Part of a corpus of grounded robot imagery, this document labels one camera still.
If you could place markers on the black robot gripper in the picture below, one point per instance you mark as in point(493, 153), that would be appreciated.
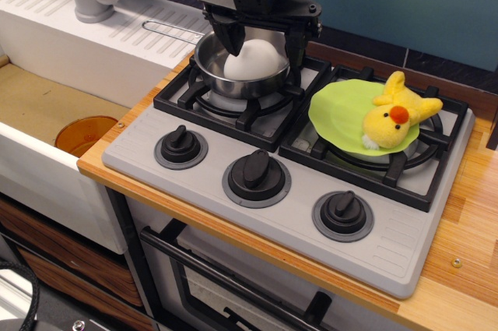
point(296, 18)

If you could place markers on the white egg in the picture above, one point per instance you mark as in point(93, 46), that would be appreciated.
point(258, 59)

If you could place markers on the yellow stuffed duck toy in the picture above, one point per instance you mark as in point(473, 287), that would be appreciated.
point(395, 111)

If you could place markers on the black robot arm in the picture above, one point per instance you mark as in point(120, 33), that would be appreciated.
point(298, 20)

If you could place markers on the stainless steel pot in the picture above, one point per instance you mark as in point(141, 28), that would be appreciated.
point(210, 57)

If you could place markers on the green plastic plate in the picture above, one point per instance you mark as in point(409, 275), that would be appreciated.
point(337, 110)

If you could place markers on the black left stove knob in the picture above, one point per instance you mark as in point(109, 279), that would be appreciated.
point(180, 149)

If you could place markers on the black stove knob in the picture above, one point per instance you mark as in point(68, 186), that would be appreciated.
point(256, 181)
point(180, 149)
point(343, 216)

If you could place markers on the black middle stove knob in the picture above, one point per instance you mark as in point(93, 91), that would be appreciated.
point(256, 181)

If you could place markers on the grey toy stove top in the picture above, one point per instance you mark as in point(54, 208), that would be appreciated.
point(390, 257)

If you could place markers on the black right stove knob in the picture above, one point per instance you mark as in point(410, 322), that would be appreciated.
point(343, 216)

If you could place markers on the black left burner grate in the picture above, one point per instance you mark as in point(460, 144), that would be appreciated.
point(260, 122)

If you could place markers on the black burner grate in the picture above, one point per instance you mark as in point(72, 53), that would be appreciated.
point(419, 177)
point(260, 122)

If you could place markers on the black right burner grate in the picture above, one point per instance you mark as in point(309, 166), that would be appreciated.
point(419, 177)

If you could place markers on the white toy sink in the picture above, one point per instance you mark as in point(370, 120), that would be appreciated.
point(55, 70)

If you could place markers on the orange transparent plastic cup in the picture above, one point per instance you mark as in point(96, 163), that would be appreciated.
point(79, 136)

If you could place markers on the wooden drawer fronts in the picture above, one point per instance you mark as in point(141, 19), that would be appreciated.
point(74, 265)

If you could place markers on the oven door with black handle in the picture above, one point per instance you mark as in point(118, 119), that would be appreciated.
point(228, 289)

